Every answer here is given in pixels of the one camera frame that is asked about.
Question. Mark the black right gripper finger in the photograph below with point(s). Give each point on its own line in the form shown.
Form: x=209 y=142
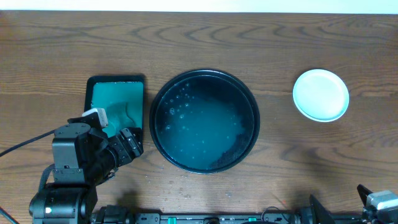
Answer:
x=363 y=193
x=319 y=213

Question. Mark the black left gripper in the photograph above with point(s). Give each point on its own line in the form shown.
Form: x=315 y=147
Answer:
x=129 y=145

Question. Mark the green yellow sponge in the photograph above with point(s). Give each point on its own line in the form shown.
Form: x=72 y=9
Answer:
x=118 y=118

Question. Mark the mint green stained plate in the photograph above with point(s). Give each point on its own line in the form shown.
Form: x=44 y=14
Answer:
x=320 y=95

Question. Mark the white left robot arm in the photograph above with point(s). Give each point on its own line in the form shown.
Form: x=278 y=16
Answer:
x=84 y=157

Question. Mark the green rectangular water tray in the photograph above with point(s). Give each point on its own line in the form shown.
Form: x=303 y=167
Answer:
x=105 y=90

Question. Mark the round black tray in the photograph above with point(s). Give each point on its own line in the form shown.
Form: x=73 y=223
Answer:
x=204 y=121

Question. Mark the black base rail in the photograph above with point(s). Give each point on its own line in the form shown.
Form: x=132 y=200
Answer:
x=115 y=214

